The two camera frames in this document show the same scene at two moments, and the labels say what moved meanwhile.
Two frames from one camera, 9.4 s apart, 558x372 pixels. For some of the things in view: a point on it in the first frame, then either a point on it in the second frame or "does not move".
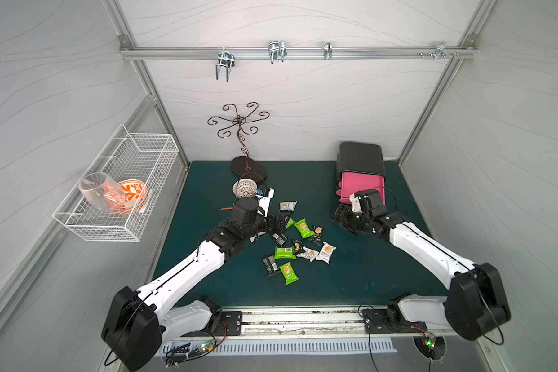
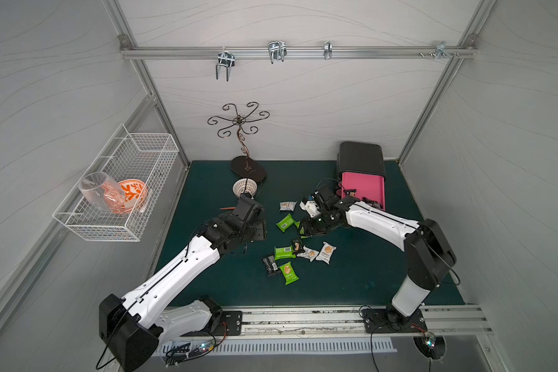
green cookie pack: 290,222 does not move
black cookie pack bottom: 270,266 does not move
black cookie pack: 298,246 does not move
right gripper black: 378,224 to 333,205
